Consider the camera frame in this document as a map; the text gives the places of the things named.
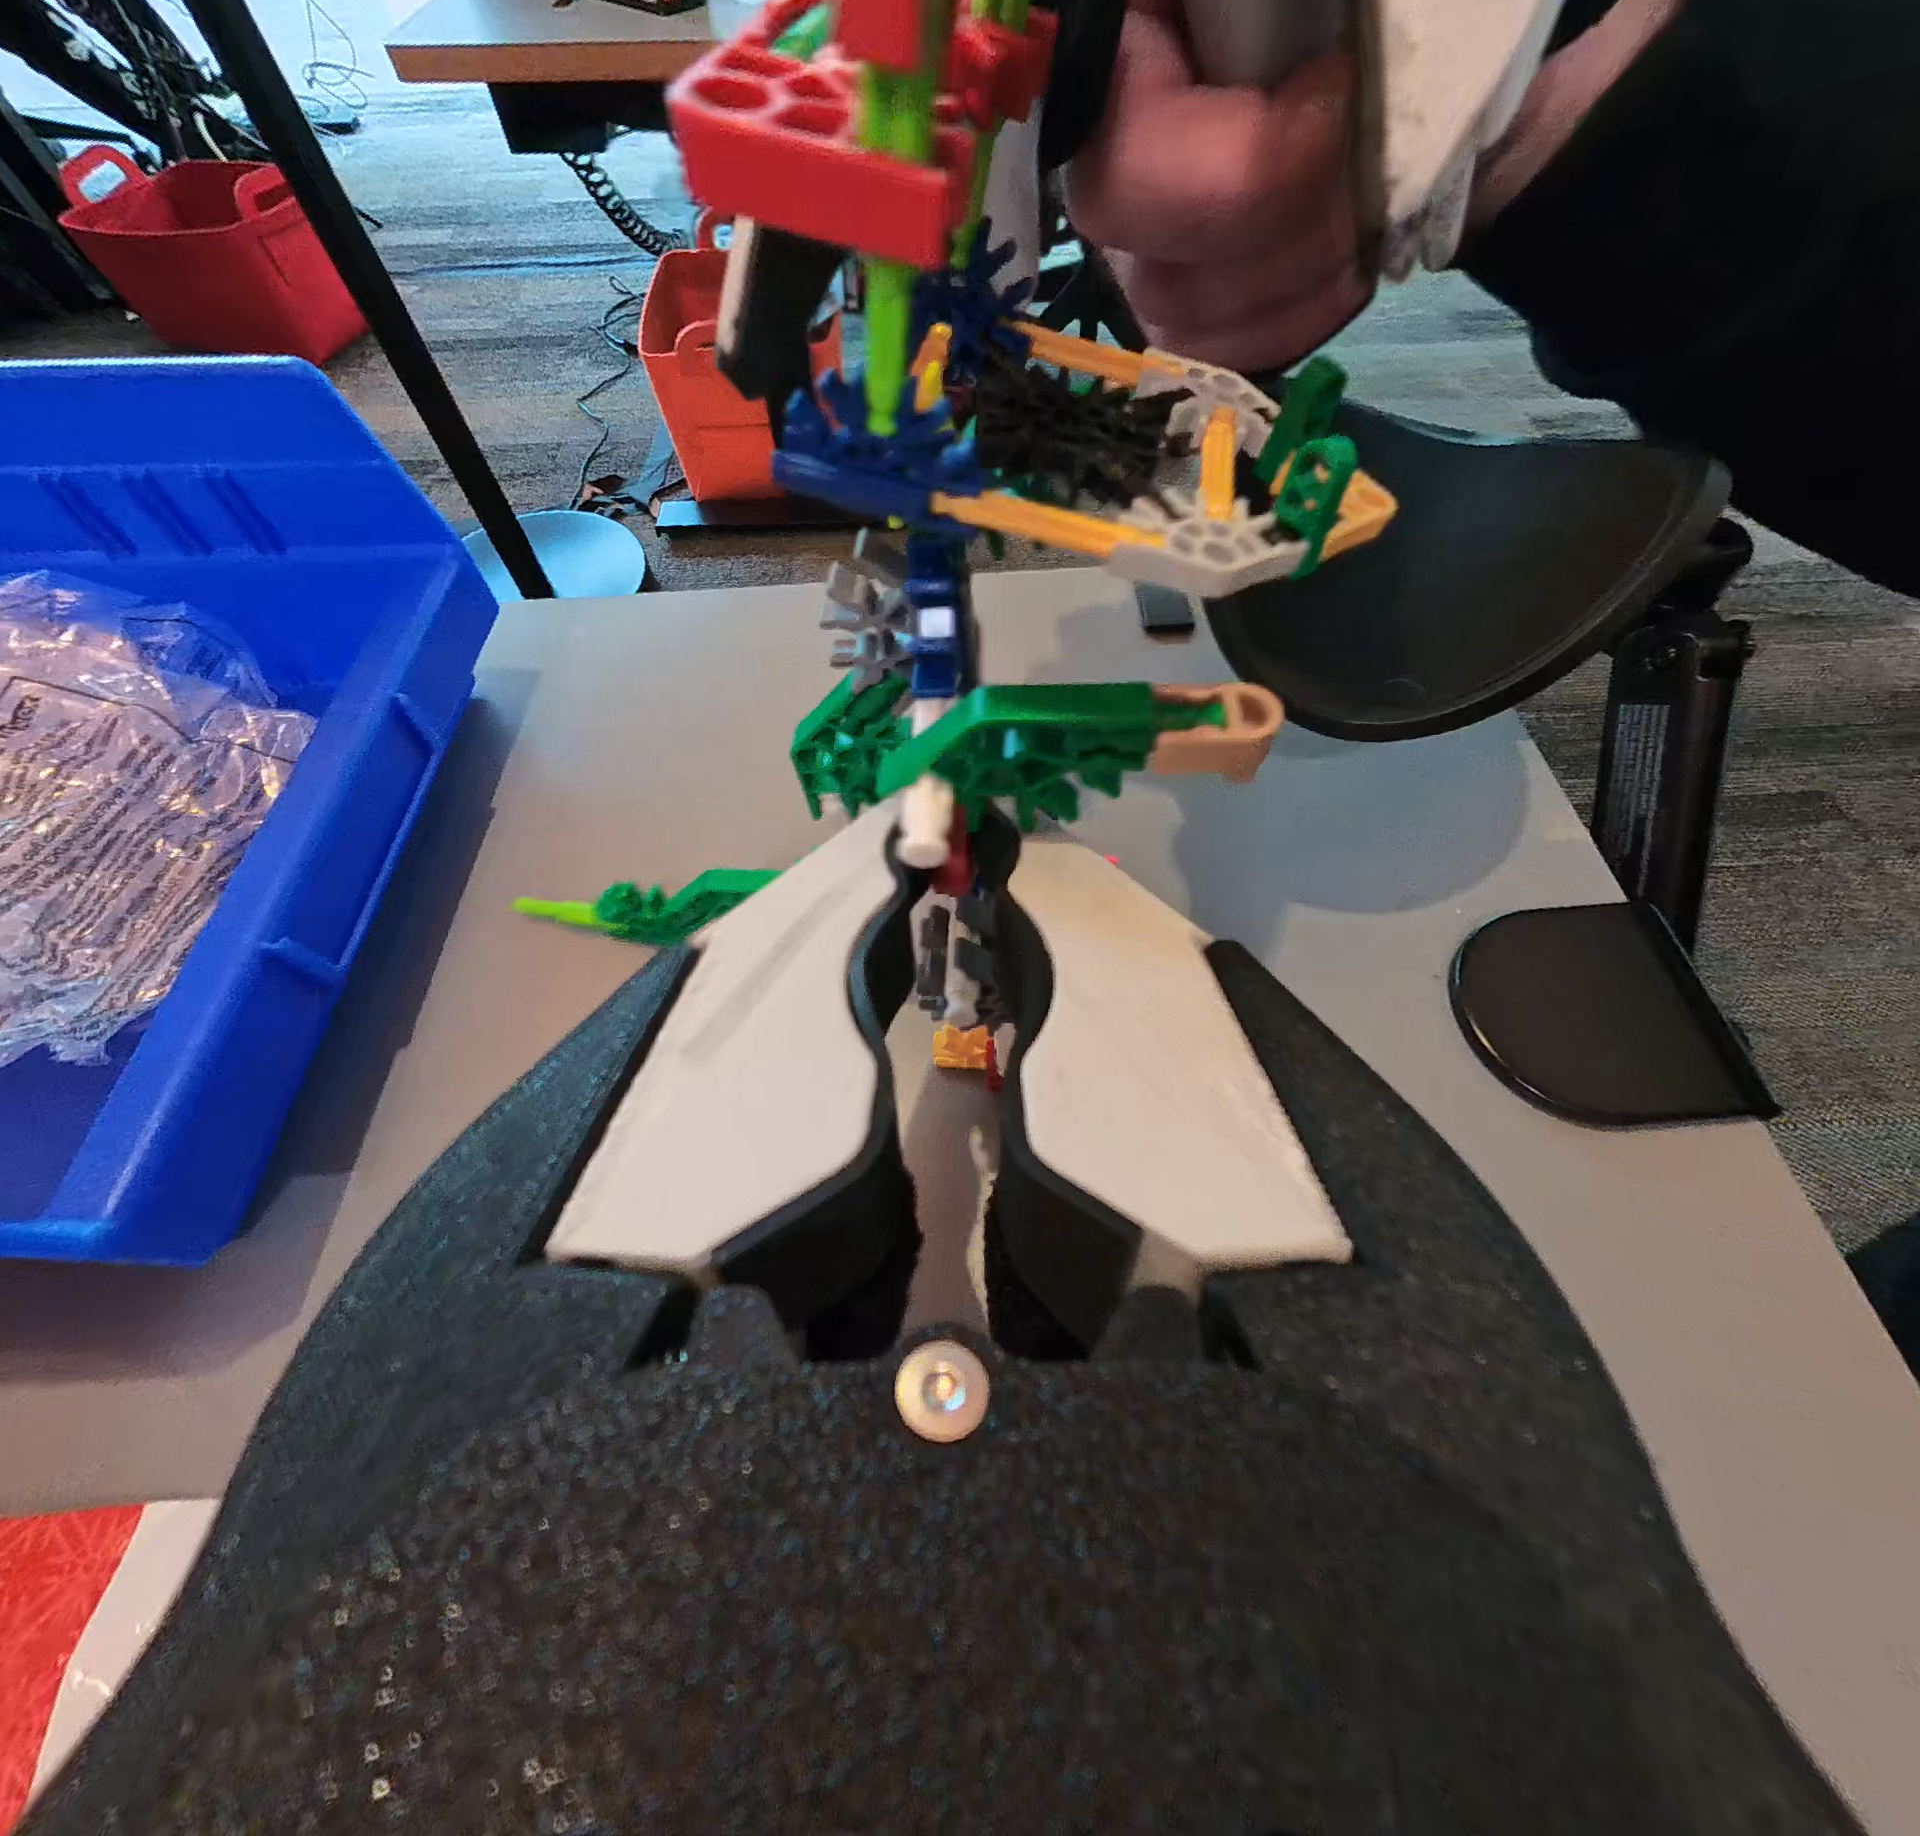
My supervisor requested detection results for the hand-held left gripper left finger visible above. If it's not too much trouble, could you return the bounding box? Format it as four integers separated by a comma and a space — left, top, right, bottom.
543, 815, 923, 1278

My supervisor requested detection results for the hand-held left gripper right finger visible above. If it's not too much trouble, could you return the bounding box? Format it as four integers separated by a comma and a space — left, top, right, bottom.
989, 830, 1355, 1278

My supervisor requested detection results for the small multicolour toy model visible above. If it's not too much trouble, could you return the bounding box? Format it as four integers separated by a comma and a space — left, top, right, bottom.
509, 222, 1403, 1079

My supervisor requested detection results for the green clip connector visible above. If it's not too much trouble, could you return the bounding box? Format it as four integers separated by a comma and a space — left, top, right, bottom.
1282, 438, 1359, 574

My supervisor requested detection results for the red toy model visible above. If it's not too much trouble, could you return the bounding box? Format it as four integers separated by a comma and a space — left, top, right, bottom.
666, 0, 1059, 398

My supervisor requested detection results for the blue plastic bin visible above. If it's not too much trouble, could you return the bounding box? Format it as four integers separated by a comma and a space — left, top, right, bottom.
0, 358, 500, 1267

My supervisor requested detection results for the black clamp-on armrest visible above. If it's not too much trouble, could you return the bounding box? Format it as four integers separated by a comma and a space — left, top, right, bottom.
1206, 402, 1783, 1130

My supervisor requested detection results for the pale blue round base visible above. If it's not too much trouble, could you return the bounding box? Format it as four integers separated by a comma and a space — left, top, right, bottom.
461, 507, 650, 599

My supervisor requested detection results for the crumpled clear plastic bag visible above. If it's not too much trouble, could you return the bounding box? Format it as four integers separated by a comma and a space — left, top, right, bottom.
0, 567, 319, 1070

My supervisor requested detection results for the orange plastic crate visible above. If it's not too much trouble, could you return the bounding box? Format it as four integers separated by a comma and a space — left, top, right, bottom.
636, 211, 842, 504

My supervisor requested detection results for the wooden side table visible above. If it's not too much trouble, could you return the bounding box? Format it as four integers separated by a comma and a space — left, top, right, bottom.
386, 0, 721, 158

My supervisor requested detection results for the red plastic tub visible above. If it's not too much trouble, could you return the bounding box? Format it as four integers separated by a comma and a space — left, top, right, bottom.
60, 143, 369, 366

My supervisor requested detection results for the black metal frame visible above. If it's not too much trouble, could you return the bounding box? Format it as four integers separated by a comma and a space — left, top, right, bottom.
0, 0, 258, 315

